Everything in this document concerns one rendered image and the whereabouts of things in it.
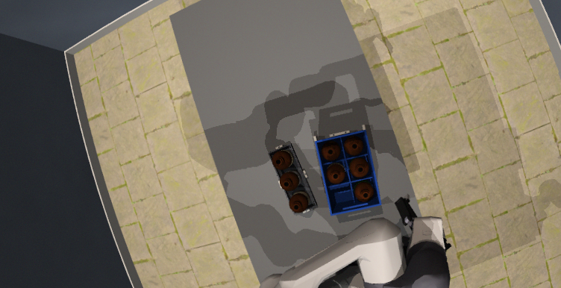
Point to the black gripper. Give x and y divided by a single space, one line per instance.
407 214

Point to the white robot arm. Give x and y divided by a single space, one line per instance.
378 243

